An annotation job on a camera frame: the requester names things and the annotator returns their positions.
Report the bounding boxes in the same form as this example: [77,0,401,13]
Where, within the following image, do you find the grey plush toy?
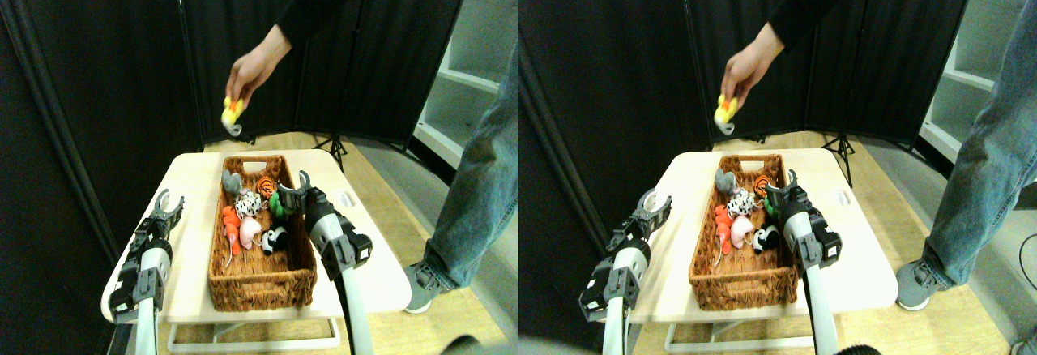
[221,169,249,199]
[714,169,740,198]

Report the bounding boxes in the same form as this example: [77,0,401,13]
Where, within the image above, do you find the yellow and orange plush toy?
[220,96,246,138]
[713,94,740,136]

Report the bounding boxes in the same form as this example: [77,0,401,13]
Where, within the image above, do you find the black and white panda toy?
[259,225,290,256]
[749,225,780,256]

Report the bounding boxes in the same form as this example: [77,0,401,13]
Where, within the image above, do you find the person's legs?
[895,0,1037,312]
[403,43,519,315]

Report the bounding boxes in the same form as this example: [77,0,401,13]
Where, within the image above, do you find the person's hand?
[225,24,292,113]
[719,23,785,118]

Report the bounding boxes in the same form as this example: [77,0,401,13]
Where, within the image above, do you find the white table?
[628,149,898,353]
[101,149,412,353]

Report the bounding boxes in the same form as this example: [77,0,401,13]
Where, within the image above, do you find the pink plush toy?
[730,216,755,249]
[238,217,262,250]

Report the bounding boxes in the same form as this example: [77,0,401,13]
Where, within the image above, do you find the black curtain stand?
[821,29,861,188]
[314,29,357,174]

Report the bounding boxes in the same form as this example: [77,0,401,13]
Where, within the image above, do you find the black spotted white cow toy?
[234,191,264,220]
[726,190,756,220]

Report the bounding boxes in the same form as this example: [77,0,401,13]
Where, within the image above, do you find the white shelf unit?
[413,0,519,169]
[920,0,1037,165]

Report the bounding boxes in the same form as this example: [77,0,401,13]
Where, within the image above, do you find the brown wicker basket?
[208,155,318,313]
[689,154,800,312]

